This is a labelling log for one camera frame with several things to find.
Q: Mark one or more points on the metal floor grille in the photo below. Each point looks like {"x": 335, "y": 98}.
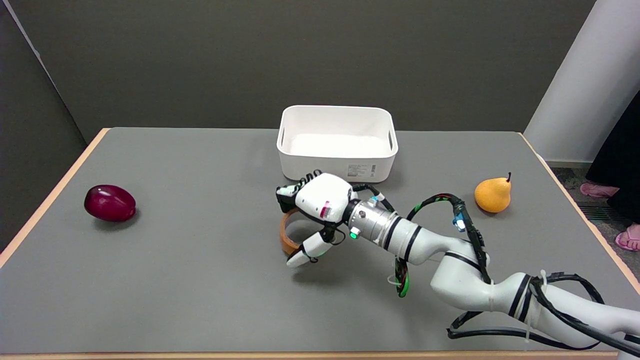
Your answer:
{"x": 597, "y": 213}

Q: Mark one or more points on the yellow tape roll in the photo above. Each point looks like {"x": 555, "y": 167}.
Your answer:
{"x": 287, "y": 235}

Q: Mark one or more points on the printed label sticker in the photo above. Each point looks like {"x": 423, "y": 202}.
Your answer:
{"x": 361, "y": 170}

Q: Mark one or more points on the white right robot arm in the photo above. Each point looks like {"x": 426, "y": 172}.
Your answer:
{"x": 450, "y": 260}

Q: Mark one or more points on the yellow pear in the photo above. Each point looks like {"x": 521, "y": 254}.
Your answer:
{"x": 493, "y": 194}

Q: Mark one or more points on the white plastic storage bin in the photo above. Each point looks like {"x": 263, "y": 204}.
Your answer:
{"x": 337, "y": 142}

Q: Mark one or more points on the pink slipper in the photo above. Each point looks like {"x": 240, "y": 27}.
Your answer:
{"x": 597, "y": 190}
{"x": 629, "y": 239}

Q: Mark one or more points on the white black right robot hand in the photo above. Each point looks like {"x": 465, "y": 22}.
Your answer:
{"x": 322, "y": 197}

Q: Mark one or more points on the person in black garment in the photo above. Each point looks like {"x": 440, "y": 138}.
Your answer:
{"x": 622, "y": 160}

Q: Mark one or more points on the dark red plum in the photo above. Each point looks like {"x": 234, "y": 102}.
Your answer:
{"x": 109, "y": 203}

